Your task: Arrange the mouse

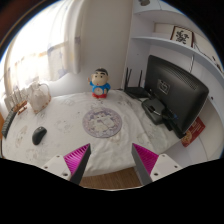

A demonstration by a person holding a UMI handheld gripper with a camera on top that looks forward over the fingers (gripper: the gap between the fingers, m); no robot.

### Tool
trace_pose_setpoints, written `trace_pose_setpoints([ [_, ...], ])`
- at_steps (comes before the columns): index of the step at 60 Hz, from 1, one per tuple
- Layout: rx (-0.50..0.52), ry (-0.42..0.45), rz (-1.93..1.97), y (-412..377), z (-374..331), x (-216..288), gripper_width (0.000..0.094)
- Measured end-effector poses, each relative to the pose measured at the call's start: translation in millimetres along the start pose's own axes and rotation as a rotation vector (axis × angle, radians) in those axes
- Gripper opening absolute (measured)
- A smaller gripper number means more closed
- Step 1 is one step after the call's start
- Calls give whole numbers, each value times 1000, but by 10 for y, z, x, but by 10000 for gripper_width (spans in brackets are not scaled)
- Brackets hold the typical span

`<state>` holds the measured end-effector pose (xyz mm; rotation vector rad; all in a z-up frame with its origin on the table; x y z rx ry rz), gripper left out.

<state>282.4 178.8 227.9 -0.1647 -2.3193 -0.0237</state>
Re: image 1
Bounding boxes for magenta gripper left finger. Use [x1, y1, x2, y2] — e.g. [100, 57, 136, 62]
[42, 144, 91, 185]

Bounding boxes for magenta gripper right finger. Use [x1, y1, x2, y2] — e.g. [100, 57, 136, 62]
[131, 143, 182, 185]

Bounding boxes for black computer mouse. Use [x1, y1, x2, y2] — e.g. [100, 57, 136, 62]
[32, 126, 47, 145]

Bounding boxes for round purple mouse pad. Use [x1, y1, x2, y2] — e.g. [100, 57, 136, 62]
[82, 107, 122, 138]

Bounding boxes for black computer monitor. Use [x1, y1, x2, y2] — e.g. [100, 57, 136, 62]
[144, 55, 209, 139]

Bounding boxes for red booklet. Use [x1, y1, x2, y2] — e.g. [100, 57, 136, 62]
[181, 117, 205, 147]

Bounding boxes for white patterned tablecloth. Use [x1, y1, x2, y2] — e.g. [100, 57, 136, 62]
[3, 90, 178, 176]

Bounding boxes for black wifi router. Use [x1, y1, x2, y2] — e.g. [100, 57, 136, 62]
[124, 69, 148, 98]

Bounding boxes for white glass teapot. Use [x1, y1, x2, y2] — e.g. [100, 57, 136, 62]
[28, 82, 51, 114]

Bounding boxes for black keyboard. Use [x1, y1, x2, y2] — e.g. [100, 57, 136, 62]
[1, 110, 17, 138]

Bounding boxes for cartoon boy figurine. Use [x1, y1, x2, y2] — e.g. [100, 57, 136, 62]
[88, 68, 111, 99]

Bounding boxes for white curtain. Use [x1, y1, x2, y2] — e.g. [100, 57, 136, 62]
[0, 0, 86, 96]

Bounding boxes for framed calligraphy picture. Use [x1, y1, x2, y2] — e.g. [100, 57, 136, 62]
[171, 26, 194, 47]

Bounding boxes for white wall shelf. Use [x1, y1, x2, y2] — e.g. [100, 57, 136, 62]
[132, 36, 224, 89]

